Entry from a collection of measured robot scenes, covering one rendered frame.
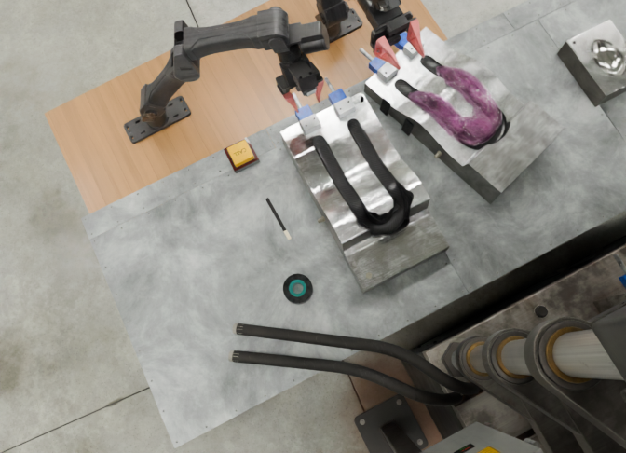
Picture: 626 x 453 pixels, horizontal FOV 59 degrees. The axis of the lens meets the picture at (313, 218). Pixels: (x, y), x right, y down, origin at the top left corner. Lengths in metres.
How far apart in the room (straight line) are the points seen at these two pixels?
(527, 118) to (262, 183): 0.76
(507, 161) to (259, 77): 0.77
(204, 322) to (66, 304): 1.13
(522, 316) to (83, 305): 1.77
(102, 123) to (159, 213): 0.35
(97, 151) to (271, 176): 0.54
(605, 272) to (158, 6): 2.29
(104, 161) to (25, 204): 1.07
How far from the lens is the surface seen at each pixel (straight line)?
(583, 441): 1.15
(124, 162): 1.77
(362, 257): 1.50
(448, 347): 1.55
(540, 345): 0.84
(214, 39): 1.34
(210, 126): 1.73
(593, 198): 1.75
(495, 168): 1.57
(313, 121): 1.56
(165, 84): 1.53
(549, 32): 1.94
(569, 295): 1.68
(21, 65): 3.11
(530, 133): 1.63
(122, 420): 2.51
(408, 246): 1.52
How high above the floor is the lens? 2.34
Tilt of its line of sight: 75 degrees down
